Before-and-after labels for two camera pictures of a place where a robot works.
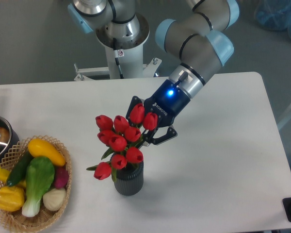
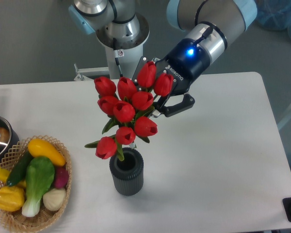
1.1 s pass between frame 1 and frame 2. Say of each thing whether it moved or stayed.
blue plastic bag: stayed
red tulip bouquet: moved
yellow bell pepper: stayed
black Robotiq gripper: moved
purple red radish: stayed
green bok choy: stayed
